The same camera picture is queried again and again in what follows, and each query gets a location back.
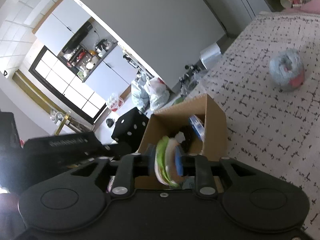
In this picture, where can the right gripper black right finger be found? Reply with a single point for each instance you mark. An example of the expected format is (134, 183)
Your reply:
(196, 166)

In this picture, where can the blue white tissue pack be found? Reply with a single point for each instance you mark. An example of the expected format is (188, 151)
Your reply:
(198, 126)

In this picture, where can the light blue fluffy plush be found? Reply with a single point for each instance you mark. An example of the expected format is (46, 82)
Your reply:
(287, 70)

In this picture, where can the pale blue plastic bag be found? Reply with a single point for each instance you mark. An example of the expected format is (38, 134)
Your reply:
(139, 95)

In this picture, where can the kitchen shelf with items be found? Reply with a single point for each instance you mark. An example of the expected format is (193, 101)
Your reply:
(86, 49)

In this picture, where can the black dice ottoman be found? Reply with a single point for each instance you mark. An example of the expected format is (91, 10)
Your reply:
(130, 127)

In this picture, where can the green white soft toy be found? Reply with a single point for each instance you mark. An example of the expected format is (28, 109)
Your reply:
(168, 162)

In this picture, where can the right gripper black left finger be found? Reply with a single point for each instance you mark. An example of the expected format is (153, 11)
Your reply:
(135, 172)

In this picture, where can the white square box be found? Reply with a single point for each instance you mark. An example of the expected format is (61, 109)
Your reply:
(210, 56)

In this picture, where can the brown cardboard box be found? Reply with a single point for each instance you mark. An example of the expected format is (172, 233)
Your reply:
(173, 122)

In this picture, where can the red white plastic bag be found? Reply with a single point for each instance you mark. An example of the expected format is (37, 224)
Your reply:
(114, 102)

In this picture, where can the white black patterned sofa cover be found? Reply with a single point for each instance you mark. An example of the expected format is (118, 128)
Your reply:
(270, 129)

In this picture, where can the paper cup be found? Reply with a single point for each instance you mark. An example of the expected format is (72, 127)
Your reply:
(287, 4)

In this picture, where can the pink cushion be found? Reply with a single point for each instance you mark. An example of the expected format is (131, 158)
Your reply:
(312, 7)

